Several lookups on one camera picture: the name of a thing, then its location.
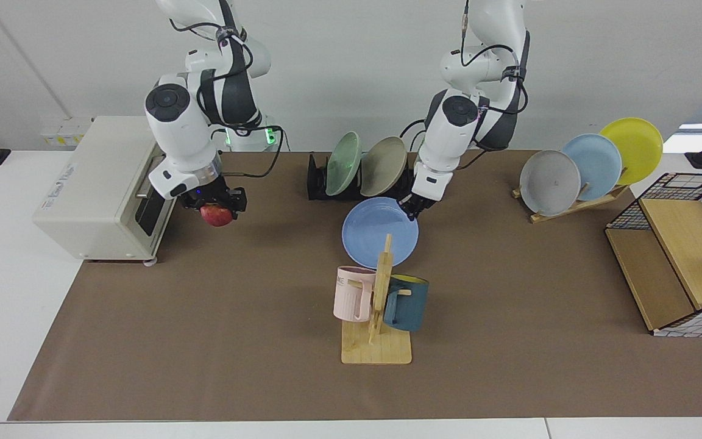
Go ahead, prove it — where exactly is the black dish rack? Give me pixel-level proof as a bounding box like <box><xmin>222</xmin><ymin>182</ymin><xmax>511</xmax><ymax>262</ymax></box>
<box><xmin>307</xmin><ymin>152</ymin><xmax>416</xmax><ymax>202</ymax></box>

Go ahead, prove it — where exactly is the wooden plate rack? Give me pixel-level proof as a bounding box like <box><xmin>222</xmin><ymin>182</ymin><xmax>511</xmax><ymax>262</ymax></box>
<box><xmin>511</xmin><ymin>168</ymin><xmax>630</xmax><ymax>224</ymax></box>

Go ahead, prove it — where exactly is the light blue plate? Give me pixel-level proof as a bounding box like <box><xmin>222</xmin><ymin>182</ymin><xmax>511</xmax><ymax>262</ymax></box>
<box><xmin>561</xmin><ymin>134</ymin><xmax>623</xmax><ymax>202</ymax></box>

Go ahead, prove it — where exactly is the pink cup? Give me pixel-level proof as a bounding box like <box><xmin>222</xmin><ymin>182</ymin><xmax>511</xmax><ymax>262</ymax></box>
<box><xmin>333</xmin><ymin>266</ymin><xmax>377</xmax><ymax>322</ymax></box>

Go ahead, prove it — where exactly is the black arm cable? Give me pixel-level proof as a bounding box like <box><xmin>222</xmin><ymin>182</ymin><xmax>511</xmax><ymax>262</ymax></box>
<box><xmin>400</xmin><ymin>0</ymin><xmax>531</xmax><ymax>171</ymax></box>
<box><xmin>168</xmin><ymin>18</ymin><xmax>285</xmax><ymax>179</ymax></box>

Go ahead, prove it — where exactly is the red yellow apple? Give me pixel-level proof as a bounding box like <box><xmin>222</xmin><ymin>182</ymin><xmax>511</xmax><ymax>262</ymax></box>
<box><xmin>200</xmin><ymin>204</ymin><xmax>234</xmax><ymax>227</ymax></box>

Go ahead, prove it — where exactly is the pale toaster oven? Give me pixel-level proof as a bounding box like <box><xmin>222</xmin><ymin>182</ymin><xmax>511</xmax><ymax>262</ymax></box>
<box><xmin>33</xmin><ymin>116</ymin><xmax>178</xmax><ymax>266</ymax></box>

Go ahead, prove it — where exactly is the white wall socket strip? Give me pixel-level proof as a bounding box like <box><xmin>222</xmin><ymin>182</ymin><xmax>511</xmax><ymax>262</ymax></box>
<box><xmin>40</xmin><ymin>117</ymin><xmax>94</xmax><ymax>148</ymax></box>

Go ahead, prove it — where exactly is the brown table cloth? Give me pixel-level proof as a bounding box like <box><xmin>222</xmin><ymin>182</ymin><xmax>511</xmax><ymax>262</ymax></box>
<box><xmin>7</xmin><ymin>150</ymin><xmax>702</xmax><ymax>421</ymax></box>

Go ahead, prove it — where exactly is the wire basket with wooden floor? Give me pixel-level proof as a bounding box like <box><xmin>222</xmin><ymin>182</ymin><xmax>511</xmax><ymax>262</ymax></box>
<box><xmin>605</xmin><ymin>173</ymin><xmax>702</xmax><ymax>338</ymax></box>

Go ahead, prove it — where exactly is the wooden cup stand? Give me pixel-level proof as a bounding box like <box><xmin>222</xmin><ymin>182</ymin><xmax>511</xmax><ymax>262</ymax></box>
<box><xmin>341</xmin><ymin>234</ymin><xmax>413</xmax><ymax>365</ymax></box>

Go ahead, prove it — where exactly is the beige plate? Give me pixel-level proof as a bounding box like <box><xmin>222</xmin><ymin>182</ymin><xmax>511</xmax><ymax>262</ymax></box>
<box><xmin>360</xmin><ymin>136</ymin><xmax>408</xmax><ymax>198</ymax></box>

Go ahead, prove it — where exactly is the dark blue cup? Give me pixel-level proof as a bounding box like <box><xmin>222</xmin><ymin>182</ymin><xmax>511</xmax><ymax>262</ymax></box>
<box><xmin>383</xmin><ymin>274</ymin><xmax>430</xmax><ymax>332</ymax></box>

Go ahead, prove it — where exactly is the yellow plate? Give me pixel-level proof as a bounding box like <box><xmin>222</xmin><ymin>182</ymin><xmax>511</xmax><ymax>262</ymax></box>
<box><xmin>599</xmin><ymin>117</ymin><xmax>664</xmax><ymax>186</ymax></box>

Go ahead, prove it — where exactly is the pale green plate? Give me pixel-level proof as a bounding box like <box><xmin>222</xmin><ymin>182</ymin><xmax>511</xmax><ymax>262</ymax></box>
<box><xmin>325</xmin><ymin>132</ymin><xmax>363</xmax><ymax>197</ymax></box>

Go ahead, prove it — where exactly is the grey plate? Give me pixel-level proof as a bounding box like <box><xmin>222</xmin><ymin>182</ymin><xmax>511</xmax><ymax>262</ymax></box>
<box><xmin>519</xmin><ymin>150</ymin><xmax>581</xmax><ymax>217</ymax></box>

